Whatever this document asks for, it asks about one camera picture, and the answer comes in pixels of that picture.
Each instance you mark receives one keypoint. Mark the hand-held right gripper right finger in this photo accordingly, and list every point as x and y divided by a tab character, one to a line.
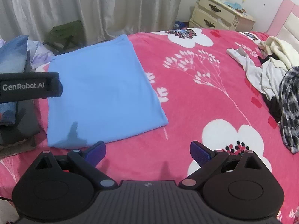
198	154

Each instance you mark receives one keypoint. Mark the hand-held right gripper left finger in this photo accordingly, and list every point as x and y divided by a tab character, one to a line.
95	152

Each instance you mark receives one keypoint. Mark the light blue shirt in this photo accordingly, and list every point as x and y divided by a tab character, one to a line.
100	91

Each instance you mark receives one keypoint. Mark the blue printed folded cloth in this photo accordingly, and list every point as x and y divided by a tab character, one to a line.
11	56

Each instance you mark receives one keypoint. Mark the dark grey folded cloth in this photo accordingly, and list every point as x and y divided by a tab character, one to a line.
25	121

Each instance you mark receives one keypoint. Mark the lilac printed cloth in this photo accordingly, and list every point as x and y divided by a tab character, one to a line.
39	53

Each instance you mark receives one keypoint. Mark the pink floral blanket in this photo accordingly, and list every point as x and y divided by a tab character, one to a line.
182	112

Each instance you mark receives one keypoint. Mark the olive brown folded cloth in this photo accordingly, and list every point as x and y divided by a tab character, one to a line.
18	148

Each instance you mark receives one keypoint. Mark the green folding stool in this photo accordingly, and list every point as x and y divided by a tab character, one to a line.
63	35

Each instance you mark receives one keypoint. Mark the white garment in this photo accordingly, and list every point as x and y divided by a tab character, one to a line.
254	74

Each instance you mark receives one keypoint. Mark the black white plaid shirt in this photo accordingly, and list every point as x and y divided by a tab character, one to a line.
290	112

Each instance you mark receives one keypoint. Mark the grey curtain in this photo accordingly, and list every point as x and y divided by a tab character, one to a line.
93	7

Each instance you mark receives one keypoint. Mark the small blue object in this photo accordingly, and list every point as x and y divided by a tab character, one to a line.
179	24

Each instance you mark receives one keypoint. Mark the cream fleece garment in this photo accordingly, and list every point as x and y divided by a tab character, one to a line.
282	49

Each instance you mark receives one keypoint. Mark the cream bedside cabinet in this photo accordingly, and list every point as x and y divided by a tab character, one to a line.
217	14

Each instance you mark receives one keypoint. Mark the small light blue item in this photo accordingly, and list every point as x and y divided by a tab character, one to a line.
233	4

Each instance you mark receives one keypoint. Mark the pink white bed headboard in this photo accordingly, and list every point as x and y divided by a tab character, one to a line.
285	21

